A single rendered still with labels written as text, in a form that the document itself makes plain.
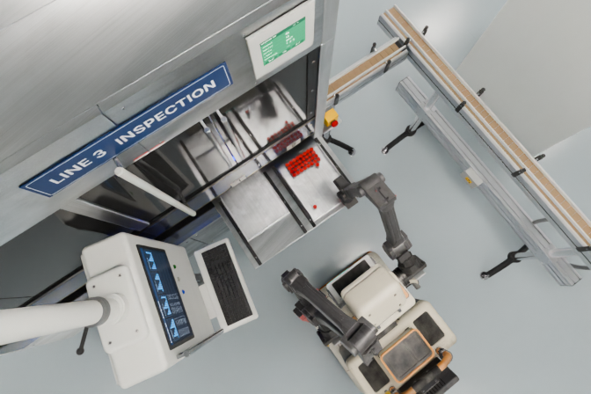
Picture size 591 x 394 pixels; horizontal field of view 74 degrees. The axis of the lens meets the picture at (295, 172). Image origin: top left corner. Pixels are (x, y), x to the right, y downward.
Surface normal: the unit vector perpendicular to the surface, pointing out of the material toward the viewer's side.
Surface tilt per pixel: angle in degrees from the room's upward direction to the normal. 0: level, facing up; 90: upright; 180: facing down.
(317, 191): 0
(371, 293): 42
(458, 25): 0
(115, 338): 0
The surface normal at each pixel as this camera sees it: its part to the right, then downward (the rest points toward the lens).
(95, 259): -0.02, -0.25
